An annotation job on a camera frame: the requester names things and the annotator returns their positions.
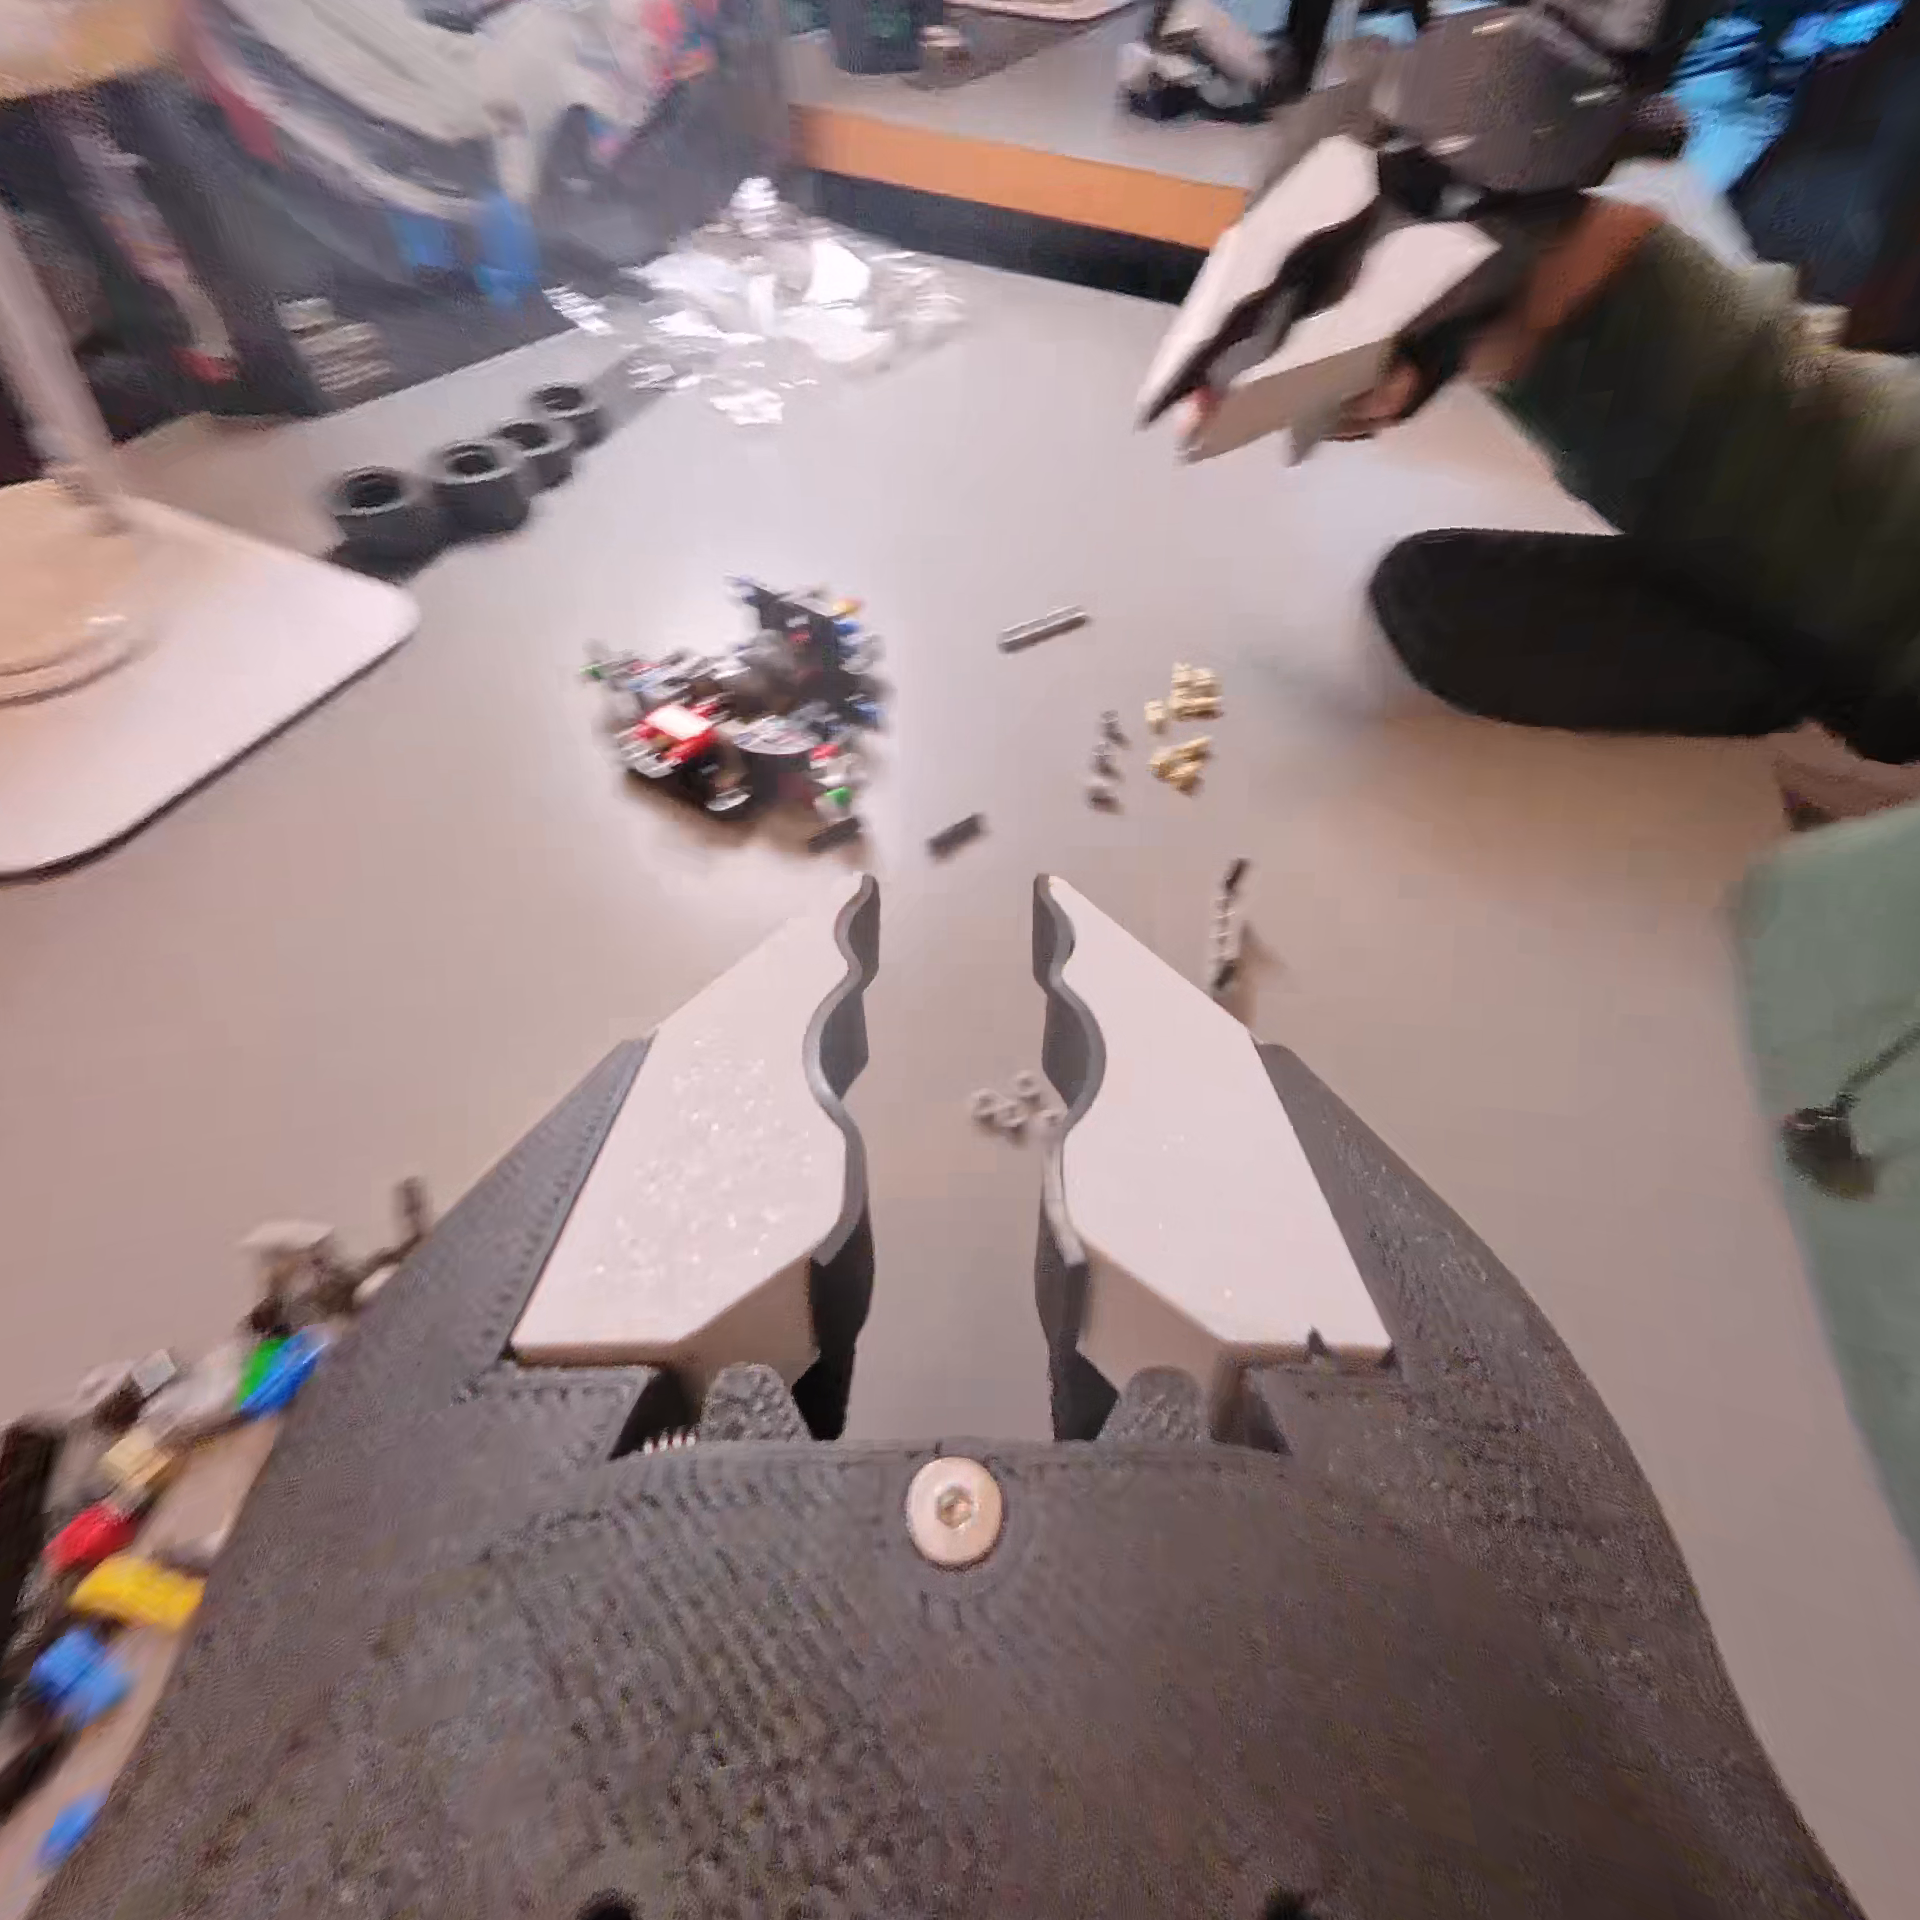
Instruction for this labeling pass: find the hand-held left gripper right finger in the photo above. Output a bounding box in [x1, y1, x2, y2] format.
[1030, 873, 1394, 1432]

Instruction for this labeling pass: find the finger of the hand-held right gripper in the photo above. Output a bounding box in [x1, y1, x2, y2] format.
[1182, 221, 1504, 464]
[1134, 133, 1385, 429]

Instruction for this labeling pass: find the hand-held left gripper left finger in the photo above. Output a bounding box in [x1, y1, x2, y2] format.
[506, 873, 881, 1413]

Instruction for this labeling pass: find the person's right forearm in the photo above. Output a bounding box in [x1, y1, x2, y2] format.
[1477, 193, 1920, 560]

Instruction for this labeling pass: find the pile of tan lego pins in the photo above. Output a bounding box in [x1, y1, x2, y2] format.
[1140, 660, 1223, 797]

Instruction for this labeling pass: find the lego chassis assembly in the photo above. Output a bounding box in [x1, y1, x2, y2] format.
[580, 576, 888, 854]

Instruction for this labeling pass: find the pile of mixed lego pins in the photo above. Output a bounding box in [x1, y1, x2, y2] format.
[0, 1176, 440, 1877]

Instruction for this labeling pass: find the black lego set box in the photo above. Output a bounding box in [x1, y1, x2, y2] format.
[88, 0, 805, 444]

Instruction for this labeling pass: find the person's right hand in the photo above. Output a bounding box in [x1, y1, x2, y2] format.
[1318, 300, 1501, 440]

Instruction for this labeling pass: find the white and black device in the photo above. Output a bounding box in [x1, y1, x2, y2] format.
[1121, 0, 1325, 126]

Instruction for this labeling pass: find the wood edged desk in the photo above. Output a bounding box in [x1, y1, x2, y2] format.
[783, 0, 1296, 254]

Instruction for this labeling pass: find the black box with green lights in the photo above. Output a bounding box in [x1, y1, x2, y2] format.
[824, 0, 945, 77]

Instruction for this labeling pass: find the crumpled clear plastic wrapper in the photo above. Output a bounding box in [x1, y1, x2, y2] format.
[543, 175, 965, 427]

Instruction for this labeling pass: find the white book stand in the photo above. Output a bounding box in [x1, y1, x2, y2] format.
[0, 0, 422, 880]

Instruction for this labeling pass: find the black drawstring cord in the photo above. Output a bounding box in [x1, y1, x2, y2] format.
[1780, 1023, 1920, 1201]

